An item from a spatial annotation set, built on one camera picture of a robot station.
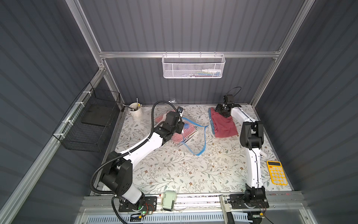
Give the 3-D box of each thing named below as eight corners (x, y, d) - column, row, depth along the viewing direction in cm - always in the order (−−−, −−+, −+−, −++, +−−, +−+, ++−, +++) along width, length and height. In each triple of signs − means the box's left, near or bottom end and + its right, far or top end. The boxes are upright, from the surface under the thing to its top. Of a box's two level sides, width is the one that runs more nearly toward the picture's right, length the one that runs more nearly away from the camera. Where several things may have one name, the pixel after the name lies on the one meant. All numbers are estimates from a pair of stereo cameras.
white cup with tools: (137, 125, 110) (132, 115, 101) (129, 114, 117) (124, 103, 108) (149, 118, 114) (146, 108, 105) (140, 108, 122) (137, 98, 112)
